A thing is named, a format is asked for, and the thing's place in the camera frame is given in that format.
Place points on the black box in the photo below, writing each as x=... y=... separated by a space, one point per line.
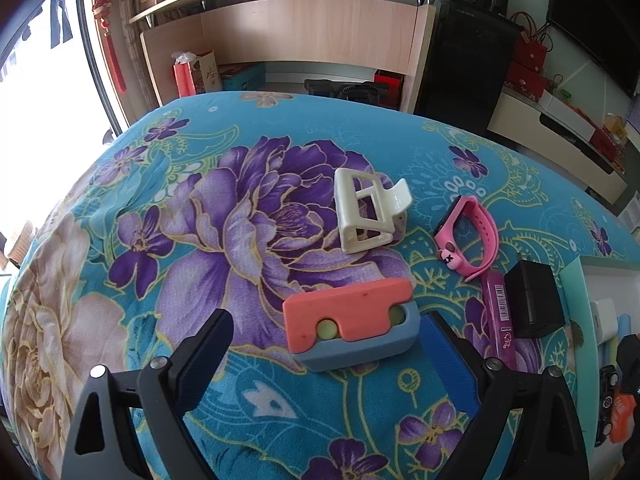
x=535 y=305

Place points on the pink watch band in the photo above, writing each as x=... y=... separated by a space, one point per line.
x=485 y=230

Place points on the black television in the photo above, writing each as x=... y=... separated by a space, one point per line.
x=600 y=20

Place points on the flat white box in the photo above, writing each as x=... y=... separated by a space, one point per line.
x=570 y=110

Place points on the white plug charger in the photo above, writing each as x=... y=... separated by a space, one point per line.
x=602 y=317

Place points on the black flat device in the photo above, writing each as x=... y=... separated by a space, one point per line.
x=345 y=92

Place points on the white television stand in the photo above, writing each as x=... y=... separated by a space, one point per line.
x=540 y=135

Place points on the red hanging decoration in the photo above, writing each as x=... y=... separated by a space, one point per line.
x=105 y=10

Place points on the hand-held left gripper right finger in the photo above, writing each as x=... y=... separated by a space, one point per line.
x=450 y=365

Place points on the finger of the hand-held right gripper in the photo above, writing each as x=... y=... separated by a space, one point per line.
x=631 y=360

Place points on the small red box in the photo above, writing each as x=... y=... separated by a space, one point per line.
x=389 y=87

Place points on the teal floral blanket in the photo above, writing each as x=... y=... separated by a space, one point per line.
x=150 y=210

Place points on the flat red box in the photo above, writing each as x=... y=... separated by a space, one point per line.
x=605 y=146

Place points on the wooden shelf cabinet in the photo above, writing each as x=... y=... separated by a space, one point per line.
x=310 y=30

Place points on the black tall appliance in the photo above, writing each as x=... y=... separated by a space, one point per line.
x=465 y=70

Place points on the white tray with green rim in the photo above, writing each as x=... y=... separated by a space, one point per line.
x=580 y=300

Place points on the red gift box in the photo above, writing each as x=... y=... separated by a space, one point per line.
x=525 y=82

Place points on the blue box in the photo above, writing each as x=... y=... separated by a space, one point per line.
x=242 y=80

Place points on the orange and blue toy block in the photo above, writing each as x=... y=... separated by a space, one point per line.
x=345 y=310

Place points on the hanging dark clothes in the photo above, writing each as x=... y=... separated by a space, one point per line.
x=62 y=15

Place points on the magenta bar with barcode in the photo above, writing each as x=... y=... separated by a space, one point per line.
x=502 y=330

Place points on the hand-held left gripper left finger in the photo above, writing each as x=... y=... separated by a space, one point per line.
x=200 y=362

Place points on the red and white gift bag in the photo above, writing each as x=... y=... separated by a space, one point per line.
x=202 y=72

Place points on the white hair claw clip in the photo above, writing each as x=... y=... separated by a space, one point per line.
x=352 y=220

